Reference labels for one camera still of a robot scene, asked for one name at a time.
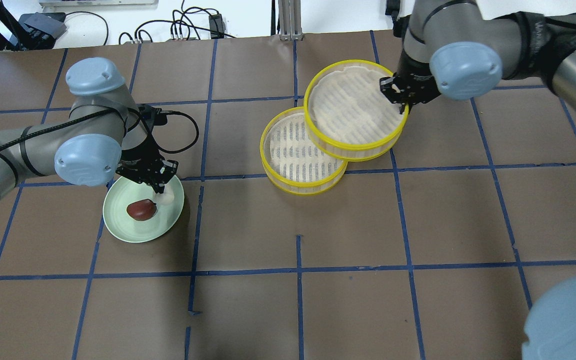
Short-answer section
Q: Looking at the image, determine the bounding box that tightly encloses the aluminium frame post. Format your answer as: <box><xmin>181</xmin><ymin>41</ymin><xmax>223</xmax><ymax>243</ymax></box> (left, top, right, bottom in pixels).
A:
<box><xmin>276</xmin><ymin>0</ymin><xmax>304</xmax><ymax>41</ymax></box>

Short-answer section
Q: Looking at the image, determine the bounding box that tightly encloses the yellow bamboo steamer layer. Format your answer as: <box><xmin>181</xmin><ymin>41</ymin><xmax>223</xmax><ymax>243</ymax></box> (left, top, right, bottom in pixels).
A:
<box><xmin>259</xmin><ymin>106</ymin><xmax>348</xmax><ymax>196</ymax></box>
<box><xmin>303</xmin><ymin>59</ymin><xmax>410</xmax><ymax>162</ymax></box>

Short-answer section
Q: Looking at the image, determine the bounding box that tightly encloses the light green round plate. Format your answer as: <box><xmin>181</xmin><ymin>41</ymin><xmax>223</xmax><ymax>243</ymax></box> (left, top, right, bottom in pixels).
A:
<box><xmin>102</xmin><ymin>177</ymin><xmax>185</xmax><ymax>243</ymax></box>

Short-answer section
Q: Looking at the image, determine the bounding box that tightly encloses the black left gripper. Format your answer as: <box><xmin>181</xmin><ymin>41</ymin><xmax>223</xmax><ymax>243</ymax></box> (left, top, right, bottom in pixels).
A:
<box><xmin>115</xmin><ymin>145</ymin><xmax>179</xmax><ymax>194</ymax></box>

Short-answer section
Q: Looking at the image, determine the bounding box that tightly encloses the brown half-moon bun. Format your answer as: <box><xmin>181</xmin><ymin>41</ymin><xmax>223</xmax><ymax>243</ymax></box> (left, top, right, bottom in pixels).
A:
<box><xmin>125</xmin><ymin>198</ymin><xmax>158</xmax><ymax>222</ymax></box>

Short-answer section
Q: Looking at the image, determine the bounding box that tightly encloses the white half-moon bun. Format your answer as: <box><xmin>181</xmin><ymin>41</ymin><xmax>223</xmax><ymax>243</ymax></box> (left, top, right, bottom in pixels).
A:
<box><xmin>153</xmin><ymin>184</ymin><xmax>176</xmax><ymax>206</ymax></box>

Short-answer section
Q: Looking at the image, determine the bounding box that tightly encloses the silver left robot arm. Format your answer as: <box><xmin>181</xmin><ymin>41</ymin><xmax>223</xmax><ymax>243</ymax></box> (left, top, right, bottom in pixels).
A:
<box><xmin>0</xmin><ymin>57</ymin><xmax>179</xmax><ymax>201</ymax></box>

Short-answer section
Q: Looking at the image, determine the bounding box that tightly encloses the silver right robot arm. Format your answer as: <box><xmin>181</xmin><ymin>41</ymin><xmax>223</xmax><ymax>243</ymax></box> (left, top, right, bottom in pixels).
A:
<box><xmin>379</xmin><ymin>0</ymin><xmax>576</xmax><ymax>111</ymax></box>

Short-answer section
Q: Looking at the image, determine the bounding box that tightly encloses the black power adapter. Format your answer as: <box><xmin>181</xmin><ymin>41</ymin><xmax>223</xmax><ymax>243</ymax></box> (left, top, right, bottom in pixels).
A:
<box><xmin>208</xmin><ymin>13</ymin><xmax>226</xmax><ymax>39</ymax></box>

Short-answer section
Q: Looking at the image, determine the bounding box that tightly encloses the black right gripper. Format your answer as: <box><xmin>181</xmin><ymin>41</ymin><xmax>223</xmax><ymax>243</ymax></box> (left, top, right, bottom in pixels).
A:
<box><xmin>379</xmin><ymin>50</ymin><xmax>441</xmax><ymax>116</ymax></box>

